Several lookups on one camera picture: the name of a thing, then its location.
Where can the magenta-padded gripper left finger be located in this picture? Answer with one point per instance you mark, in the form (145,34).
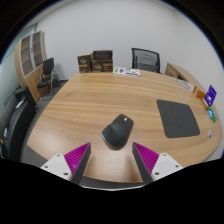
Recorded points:
(61,165)

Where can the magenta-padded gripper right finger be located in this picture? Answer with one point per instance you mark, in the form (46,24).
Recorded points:
(162,165)

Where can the black computer mouse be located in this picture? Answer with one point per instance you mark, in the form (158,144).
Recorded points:
(117,132)

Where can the dark grey mouse pad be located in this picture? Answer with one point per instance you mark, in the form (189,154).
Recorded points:
(178,118)

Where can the white round table grommet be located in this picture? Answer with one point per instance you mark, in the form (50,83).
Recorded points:
(210,134)

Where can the large black office chair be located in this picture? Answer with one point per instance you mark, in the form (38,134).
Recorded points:
(16,123)

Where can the teal packet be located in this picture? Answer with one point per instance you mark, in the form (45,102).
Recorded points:
(210,114)

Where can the green packet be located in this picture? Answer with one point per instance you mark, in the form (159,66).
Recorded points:
(214,116)

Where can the yellow small box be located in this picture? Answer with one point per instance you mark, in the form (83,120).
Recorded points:
(205,104)

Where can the orange-brown box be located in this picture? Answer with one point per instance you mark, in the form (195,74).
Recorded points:
(199,92)

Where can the purple standing card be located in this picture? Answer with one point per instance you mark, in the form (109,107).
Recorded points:
(210,95)

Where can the wooden side desk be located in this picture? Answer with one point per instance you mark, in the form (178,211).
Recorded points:
(181,72)

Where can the small black visitor chair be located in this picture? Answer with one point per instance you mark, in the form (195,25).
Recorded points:
(48,66)

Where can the white printed paper sheet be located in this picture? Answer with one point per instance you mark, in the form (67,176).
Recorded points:
(126,71)

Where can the small brown cardboard box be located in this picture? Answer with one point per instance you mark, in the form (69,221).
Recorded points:
(84,63)

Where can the black mesh office chair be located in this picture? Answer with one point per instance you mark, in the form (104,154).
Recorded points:
(145,60)

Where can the large brown cardboard box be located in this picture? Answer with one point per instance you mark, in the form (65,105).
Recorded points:
(102,66)

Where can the wooden shelf cabinet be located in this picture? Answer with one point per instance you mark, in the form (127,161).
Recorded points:
(30,53)

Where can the black box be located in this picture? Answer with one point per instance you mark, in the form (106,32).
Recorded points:
(102,55)

